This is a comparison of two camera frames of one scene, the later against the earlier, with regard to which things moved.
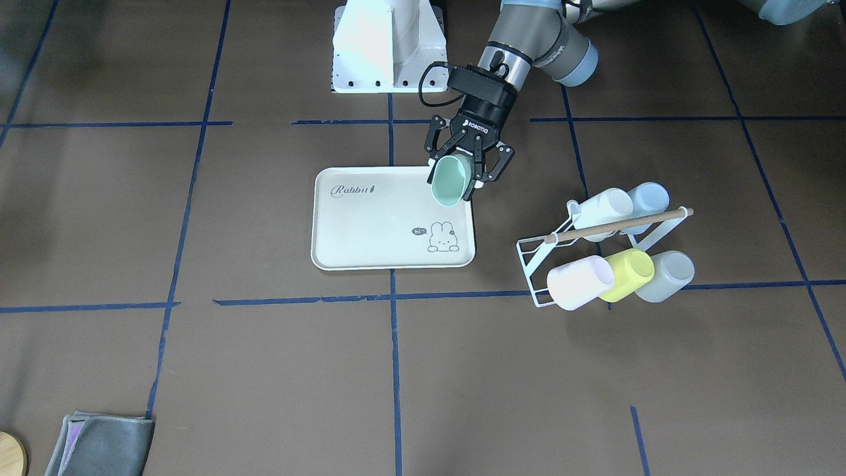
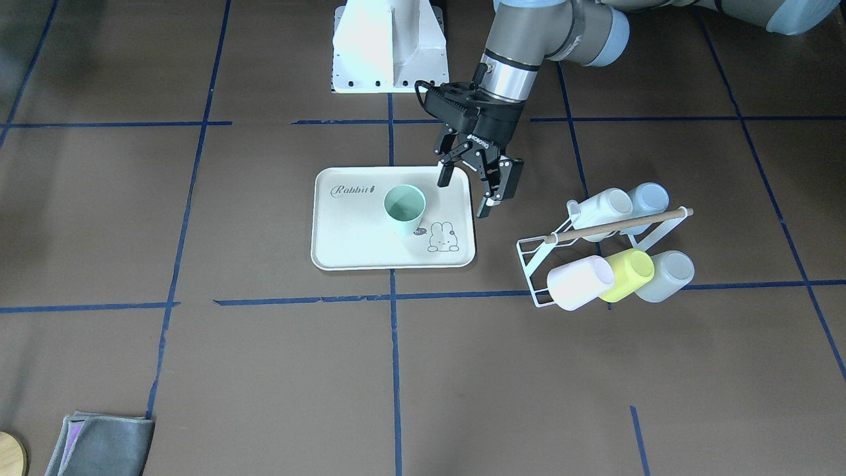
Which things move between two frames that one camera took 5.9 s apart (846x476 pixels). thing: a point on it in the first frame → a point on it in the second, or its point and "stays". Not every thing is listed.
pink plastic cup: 576,283 stays
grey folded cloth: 98,445 stays
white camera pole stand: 388,46 stays
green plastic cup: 453,178 → 405,204
